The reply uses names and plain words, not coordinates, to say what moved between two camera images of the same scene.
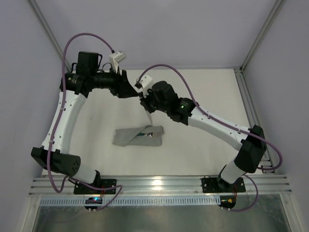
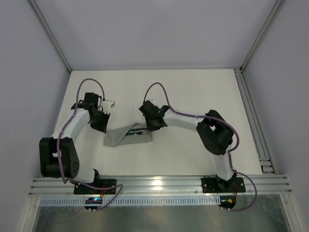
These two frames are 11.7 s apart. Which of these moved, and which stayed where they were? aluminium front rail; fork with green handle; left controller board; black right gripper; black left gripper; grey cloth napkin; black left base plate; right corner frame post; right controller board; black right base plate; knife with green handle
Moved: knife with green handle; black left gripper; fork with green handle; black right gripper; grey cloth napkin
Stayed: black right base plate; right controller board; right corner frame post; aluminium front rail; left controller board; black left base plate
